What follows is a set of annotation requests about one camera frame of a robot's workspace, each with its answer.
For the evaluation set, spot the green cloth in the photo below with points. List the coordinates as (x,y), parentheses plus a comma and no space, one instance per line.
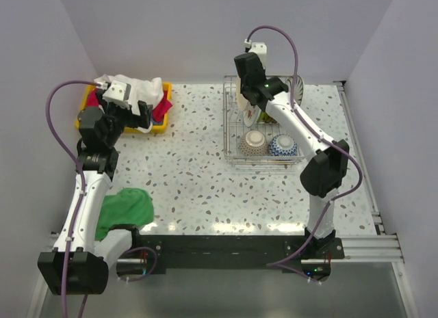
(128,206)

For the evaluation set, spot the pink cloth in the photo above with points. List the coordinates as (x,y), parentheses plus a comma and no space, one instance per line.
(158,113)

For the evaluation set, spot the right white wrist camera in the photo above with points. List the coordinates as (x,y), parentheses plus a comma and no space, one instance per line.
(259,48)

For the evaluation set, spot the blue patterned bowl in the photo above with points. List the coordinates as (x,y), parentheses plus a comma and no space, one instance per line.
(283,146)

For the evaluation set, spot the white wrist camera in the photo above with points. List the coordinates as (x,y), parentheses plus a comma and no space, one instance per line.
(259,48)
(118,93)

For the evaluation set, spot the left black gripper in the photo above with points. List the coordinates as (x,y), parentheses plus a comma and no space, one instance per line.
(141,120)

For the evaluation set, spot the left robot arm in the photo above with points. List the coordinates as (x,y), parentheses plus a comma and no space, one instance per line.
(77,264)

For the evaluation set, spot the watermelon pattern white plate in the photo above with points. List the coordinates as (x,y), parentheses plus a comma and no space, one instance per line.
(251,115)

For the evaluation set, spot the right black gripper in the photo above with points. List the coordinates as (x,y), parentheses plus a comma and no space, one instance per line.
(241,85)

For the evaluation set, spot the red patterned small dish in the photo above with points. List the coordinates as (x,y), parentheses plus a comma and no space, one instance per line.
(253,144)

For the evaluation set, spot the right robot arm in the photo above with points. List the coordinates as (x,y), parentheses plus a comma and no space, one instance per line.
(327,159)

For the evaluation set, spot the white towel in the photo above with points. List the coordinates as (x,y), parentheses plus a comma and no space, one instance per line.
(150,92)

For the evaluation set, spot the lime green plate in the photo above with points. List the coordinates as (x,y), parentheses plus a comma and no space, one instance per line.
(262,117)

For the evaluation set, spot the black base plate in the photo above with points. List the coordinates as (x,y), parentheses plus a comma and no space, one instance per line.
(230,252)

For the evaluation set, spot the yellow patterned plate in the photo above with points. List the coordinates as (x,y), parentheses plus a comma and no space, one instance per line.
(268,119)

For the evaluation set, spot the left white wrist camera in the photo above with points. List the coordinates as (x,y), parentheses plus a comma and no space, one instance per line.
(118,93)

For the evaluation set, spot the blue striped white plate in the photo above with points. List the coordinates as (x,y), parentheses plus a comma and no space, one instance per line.
(299,88)

